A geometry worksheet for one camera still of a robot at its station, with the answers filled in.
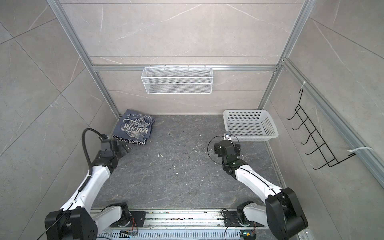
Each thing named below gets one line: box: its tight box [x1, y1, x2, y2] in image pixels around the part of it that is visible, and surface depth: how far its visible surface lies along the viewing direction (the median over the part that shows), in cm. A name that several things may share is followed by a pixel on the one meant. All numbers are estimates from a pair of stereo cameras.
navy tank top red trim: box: [112, 131, 151, 145], surface depth 103 cm
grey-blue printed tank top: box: [112, 108, 156, 145], surface depth 106 cm
